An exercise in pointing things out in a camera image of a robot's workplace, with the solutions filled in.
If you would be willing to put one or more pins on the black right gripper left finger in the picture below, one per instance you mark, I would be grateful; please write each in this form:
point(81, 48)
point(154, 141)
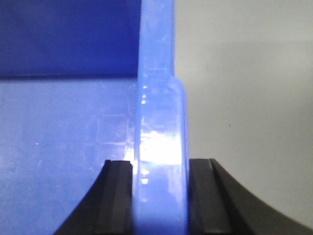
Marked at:
point(106, 209)

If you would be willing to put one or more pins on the large blue plastic bin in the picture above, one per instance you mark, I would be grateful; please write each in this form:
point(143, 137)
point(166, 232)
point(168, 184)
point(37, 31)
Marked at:
point(82, 82)

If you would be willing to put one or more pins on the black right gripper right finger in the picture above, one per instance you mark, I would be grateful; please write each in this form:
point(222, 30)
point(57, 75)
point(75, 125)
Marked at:
point(220, 205)

